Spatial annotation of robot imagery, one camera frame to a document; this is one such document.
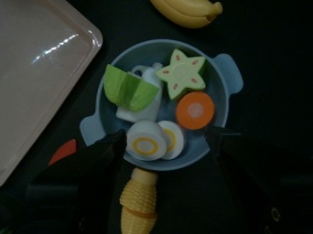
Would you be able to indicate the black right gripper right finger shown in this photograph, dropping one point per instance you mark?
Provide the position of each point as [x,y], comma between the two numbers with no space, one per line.
[261,182]

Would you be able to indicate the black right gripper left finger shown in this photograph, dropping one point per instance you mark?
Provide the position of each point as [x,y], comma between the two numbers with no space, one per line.
[78,179]

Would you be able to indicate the yellow toy corn cob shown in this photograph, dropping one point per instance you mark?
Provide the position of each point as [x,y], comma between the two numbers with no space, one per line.
[138,201]

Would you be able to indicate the red toy piece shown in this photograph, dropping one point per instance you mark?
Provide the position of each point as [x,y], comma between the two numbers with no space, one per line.
[63,151]

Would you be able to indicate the toy egg half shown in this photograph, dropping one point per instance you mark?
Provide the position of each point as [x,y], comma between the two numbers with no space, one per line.
[174,139]
[144,140]

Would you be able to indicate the white toy milk jug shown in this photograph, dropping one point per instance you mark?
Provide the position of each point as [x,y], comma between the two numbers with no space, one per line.
[142,111]

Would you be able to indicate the orange toy carrot slice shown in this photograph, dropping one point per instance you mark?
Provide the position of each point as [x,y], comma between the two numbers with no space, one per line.
[195,110]

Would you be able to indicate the green toy leaf vegetable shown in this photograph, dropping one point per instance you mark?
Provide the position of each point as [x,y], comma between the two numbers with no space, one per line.
[128,88]

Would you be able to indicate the pink plastic tray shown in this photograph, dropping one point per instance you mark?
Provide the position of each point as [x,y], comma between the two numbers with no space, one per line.
[36,76]

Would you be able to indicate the blue toy pot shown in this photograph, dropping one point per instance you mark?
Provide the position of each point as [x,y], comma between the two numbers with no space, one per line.
[215,79]

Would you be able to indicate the green toy starfruit slice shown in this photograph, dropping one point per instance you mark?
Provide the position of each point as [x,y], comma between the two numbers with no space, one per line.
[183,74]

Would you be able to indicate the yellow toy banana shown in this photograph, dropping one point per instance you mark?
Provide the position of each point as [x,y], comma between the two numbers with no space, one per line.
[187,12]

